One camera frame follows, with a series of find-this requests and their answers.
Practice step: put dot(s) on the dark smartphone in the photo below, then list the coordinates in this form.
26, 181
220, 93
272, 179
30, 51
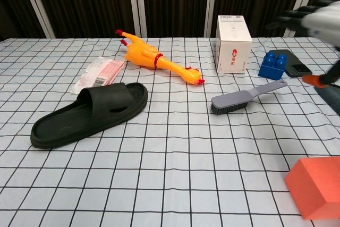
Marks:
297, 66

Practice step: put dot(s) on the yellow rubber chicken toy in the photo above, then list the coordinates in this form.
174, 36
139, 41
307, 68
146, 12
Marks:
140, 51

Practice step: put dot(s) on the checkered tablecloth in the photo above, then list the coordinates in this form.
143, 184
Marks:
186, 158

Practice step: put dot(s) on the grey cleaning brush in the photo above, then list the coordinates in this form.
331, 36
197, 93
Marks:
233, 100

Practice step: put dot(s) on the orange foam block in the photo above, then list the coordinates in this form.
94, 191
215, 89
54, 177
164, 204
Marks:
316, 187

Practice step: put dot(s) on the dark grey towel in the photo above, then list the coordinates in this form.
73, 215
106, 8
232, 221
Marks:
332, 99

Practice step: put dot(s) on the blue building block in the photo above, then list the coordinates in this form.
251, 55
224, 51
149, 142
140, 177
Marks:
271, 71

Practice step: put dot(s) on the pink plastic packet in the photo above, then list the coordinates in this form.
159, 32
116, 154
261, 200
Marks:
95, 75

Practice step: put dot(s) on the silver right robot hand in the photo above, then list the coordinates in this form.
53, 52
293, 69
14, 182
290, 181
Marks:
326, 22

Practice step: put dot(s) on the black rubber slipper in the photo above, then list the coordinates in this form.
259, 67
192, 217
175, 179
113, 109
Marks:
79, 120

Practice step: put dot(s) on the white cardboard box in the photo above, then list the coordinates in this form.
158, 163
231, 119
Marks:
233, 51

